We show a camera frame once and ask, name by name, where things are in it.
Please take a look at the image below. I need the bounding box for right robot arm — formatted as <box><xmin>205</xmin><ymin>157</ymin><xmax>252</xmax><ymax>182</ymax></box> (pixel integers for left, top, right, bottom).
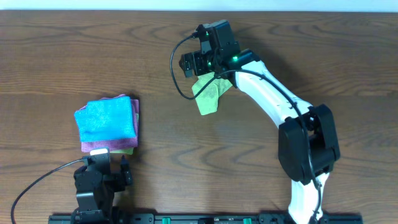
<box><xmin>179</xmin><ymin>49</ymin><xmax>340</xmax><ymax>223</ymax></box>

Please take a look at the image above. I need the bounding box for green microfibre cloth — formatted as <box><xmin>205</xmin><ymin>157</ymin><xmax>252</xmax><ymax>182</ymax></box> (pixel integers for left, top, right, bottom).
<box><xmin>192</xmin><ymin>72</ymin><xmax>232</xmax><ymax>116</ymax></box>

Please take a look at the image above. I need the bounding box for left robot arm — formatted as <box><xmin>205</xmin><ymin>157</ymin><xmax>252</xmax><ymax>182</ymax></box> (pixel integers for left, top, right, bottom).
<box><xmin>70</xmin><ymin>153</ymin><xmax>132</xmax><ymax>224</ymax></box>

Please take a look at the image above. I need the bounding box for folded blue microfibre cloth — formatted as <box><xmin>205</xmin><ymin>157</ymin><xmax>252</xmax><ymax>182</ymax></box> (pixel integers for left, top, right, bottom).
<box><xmin>74</xmin><ymin>96</ymin><xmax>136</xmax><ymax>142</ymax></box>

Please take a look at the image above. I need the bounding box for folded pink microfibre cloth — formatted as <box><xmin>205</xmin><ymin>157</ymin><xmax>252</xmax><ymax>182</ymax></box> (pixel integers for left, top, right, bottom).
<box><xmin>80</xmin><ymin>94</ymin><xmax>139</xmax><ymax>152</ymax></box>

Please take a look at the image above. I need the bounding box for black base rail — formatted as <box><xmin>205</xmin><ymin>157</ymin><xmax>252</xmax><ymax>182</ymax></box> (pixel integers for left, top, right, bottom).
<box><xmin>48</xmin><ymin>213</ymin><xmax>363</xmax><ymax>224</ymax></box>

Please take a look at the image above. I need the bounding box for folded green cloth under stack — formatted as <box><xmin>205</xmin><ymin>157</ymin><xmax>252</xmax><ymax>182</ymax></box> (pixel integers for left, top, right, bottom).
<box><xmin>111</xmin><ymin>113</ymin><xmax>139</xmax><ymax>155</ymax></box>

